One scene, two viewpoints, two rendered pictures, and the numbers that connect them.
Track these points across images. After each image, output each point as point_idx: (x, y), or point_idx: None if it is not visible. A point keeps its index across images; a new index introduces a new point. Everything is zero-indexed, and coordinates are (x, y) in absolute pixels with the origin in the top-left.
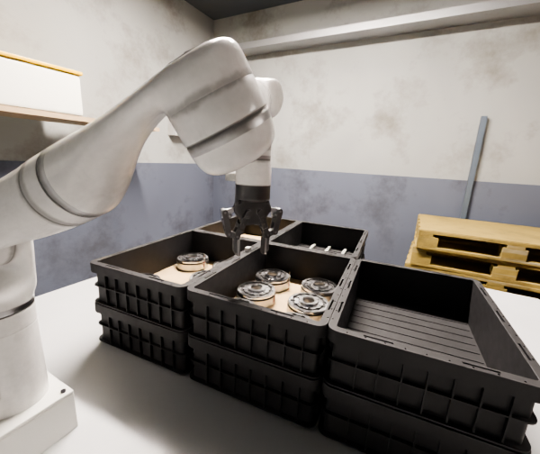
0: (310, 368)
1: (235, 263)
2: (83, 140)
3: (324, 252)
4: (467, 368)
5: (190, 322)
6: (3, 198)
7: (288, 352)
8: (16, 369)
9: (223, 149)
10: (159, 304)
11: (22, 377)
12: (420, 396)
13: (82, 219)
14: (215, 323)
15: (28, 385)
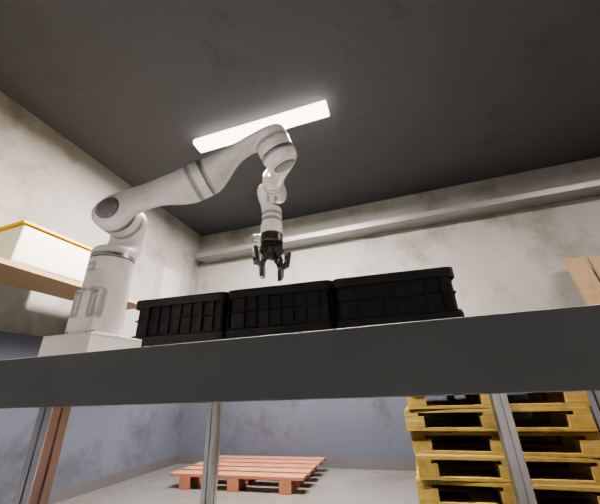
0: (326, 317)
1: None
2: (223, 150)
3: None
4: (411, 271)
5: (225, 329)
6: (172, 175)
7: (309, 311)
8: (118, 298)
9: (281, 149)
10: (202, 313)
11: (118, 307)
12: (397, 304)
13: (206, 188)
14: (251, 310)
15: (118, 317)
